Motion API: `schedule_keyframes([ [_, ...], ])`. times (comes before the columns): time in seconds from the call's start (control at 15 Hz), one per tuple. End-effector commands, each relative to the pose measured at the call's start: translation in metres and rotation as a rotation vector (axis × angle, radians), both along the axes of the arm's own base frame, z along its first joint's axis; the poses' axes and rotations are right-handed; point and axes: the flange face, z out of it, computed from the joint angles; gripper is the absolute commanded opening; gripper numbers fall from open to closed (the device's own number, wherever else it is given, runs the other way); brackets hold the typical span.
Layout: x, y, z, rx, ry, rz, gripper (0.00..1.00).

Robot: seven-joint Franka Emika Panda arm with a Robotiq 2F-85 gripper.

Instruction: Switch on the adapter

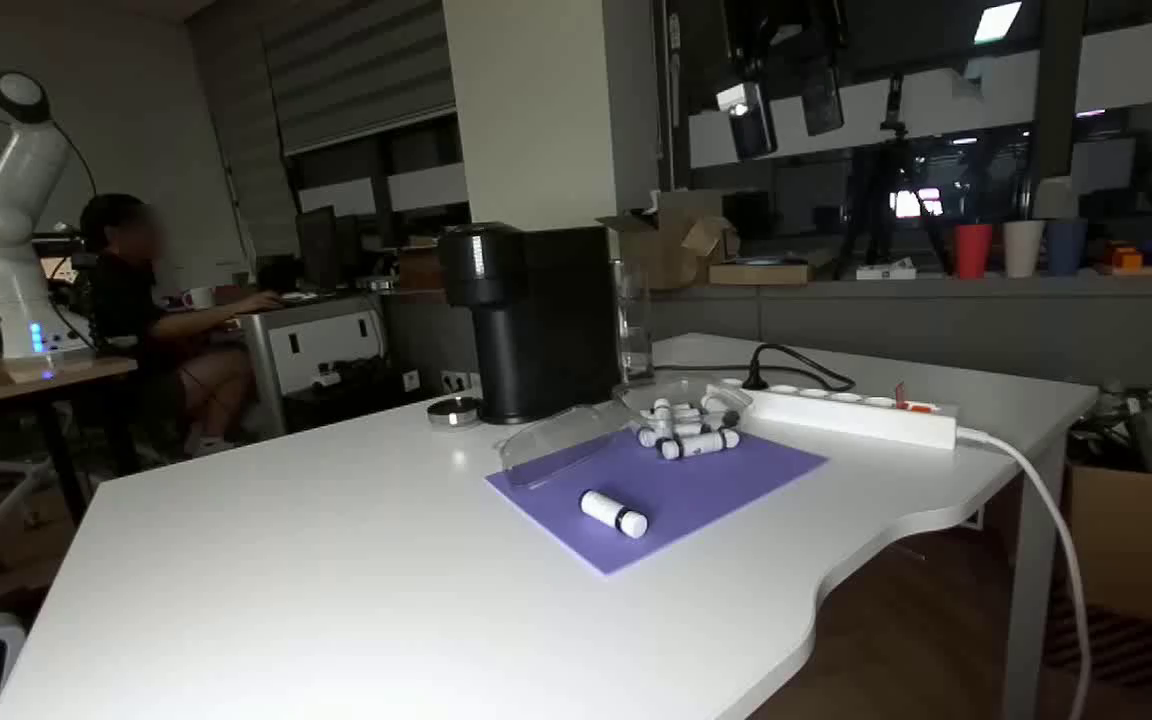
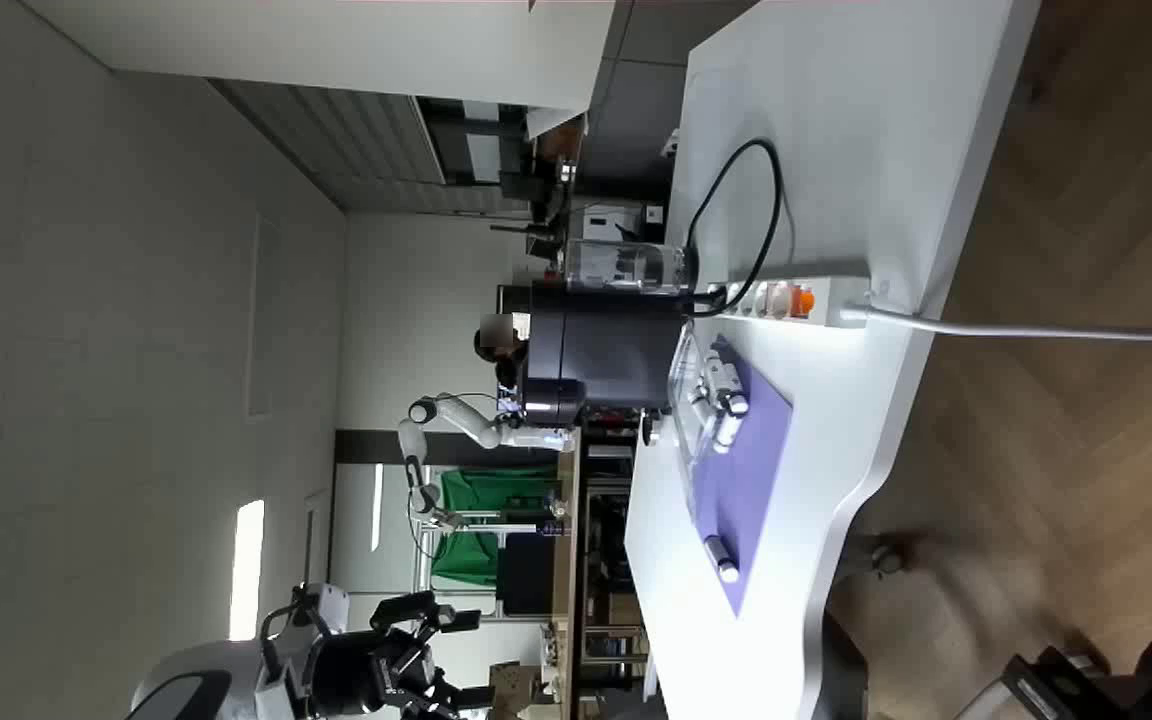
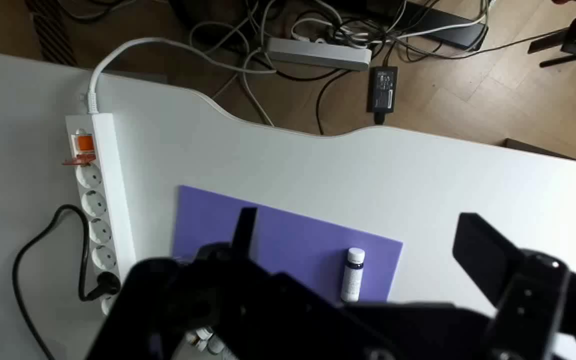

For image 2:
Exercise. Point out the clear plastic object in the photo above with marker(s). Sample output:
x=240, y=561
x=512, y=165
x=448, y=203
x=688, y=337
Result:
x=699, y=382

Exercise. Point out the silver metal object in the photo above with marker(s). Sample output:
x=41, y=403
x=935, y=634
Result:
x=731, y=411

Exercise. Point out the dark object on floor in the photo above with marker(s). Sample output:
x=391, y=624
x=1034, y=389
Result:
x=1083, y=682

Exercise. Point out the green cloth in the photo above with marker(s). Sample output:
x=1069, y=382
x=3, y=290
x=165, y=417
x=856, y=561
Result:
x=489, y=525

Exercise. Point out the person with dark hair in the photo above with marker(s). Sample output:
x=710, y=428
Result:
x=500, y=351

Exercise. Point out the wooden shelf unit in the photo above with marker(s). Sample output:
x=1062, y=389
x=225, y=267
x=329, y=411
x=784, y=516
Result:
x=600, y=561

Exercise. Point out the purple mat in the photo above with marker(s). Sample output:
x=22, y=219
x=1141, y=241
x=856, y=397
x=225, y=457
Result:
x=740, y=481

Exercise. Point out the black box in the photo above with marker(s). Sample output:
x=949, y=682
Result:
x=525, y=575

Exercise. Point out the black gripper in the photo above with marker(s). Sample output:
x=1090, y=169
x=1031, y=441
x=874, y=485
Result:
x=358, y=664

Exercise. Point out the white power strip orange switch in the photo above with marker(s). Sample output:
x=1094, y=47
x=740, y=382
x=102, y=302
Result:
x=796, y=299

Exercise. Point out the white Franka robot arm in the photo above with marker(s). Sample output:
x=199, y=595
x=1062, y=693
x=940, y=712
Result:
x=201, y=685

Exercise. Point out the white grey machine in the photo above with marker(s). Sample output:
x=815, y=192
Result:
x=611, y=241

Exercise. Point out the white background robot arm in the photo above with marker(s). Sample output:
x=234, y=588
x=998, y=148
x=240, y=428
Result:
x=462, y=425

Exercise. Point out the small black silver object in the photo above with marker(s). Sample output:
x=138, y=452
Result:
x=724, y=552

